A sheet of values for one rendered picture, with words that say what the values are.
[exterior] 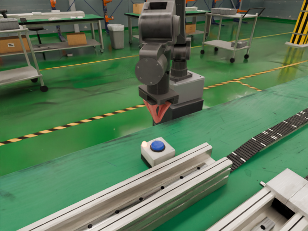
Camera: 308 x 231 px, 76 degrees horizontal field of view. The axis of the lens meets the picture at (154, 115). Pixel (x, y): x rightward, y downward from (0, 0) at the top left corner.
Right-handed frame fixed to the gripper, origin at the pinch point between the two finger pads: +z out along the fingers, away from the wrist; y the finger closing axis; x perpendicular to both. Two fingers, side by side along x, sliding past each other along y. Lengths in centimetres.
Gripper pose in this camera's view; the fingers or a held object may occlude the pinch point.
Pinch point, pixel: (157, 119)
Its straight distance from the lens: 56.0
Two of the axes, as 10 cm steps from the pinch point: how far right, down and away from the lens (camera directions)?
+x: 8.5, -2.8, 4.5
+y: 5.3, 4.4, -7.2
